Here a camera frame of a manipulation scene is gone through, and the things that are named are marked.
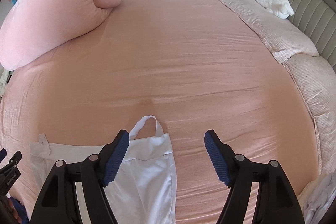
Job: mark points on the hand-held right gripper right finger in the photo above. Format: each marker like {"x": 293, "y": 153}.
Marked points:
{"x": 215, "y": 158}

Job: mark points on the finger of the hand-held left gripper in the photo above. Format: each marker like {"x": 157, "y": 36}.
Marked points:
{"x": 13, "y": 159}
{"x": 2, "y": 154}

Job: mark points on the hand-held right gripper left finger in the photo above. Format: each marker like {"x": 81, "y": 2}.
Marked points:
{"x": 115, "y": 158}

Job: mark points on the navy pants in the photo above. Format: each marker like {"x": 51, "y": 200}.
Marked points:
{"x": 19, "y": 211}

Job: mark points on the white dress with navy trim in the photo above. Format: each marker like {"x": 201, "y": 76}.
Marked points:
{"x": 147, "y": 182}

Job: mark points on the pink bed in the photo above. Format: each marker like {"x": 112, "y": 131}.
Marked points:
{"x": 183, "y": 69}

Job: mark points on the lilac garment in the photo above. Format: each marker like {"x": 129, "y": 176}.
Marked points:
{"x": 320, "y": 200}

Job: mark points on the pink rolled duvet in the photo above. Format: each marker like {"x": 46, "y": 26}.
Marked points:
{"x": 52, "y": 24}

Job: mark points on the pink patterned quilt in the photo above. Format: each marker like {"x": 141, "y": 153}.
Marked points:
{"x": 262, "y": 22}

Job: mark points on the white plush toy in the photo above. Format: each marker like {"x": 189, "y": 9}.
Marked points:
{"x": 273, "y": 2}

